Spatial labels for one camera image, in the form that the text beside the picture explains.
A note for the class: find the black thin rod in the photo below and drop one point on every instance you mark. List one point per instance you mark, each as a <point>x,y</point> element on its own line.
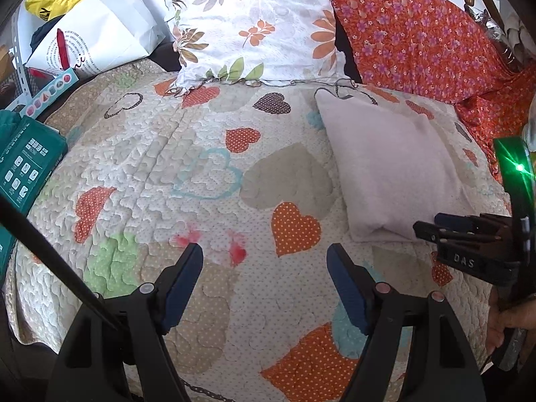
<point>50,255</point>

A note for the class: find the green cardboard box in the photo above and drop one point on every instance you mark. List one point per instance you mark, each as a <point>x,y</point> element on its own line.
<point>25,163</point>

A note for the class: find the white lace cloth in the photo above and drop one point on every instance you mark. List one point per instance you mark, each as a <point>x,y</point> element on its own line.
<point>517,33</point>

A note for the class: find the silver foil sheet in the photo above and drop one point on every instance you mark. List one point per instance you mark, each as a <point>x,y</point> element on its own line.
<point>485,25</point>

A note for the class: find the plain white pillow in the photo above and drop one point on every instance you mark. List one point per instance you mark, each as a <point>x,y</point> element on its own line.
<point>389,163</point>

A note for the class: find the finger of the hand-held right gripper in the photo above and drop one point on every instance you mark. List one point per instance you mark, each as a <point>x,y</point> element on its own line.
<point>435,232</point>
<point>456,221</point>

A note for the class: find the person's right hand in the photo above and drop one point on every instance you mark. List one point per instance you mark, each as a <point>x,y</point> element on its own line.
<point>515,318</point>

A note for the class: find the red floral pillow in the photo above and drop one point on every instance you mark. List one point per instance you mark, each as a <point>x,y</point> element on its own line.
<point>418,42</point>

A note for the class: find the heart patterned quilt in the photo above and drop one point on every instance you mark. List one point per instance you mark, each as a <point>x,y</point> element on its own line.
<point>167,155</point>

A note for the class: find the white perforated metal rail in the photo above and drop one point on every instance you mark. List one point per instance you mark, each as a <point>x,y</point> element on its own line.
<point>21,71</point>

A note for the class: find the white box with coloured shapes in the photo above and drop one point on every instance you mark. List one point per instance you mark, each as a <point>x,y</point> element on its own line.
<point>50,94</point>

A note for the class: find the white floral pillow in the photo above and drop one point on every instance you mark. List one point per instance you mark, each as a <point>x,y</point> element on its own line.
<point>251,21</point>

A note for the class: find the black garment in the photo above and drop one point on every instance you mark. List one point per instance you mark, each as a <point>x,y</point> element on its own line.
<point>42,33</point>

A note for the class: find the white paper bag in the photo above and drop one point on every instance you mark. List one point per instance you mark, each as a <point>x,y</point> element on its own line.
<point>104,29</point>

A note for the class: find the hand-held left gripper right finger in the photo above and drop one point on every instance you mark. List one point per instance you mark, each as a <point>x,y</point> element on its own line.
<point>348,291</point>

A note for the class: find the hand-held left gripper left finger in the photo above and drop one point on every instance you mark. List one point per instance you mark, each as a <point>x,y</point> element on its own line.
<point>180,287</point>

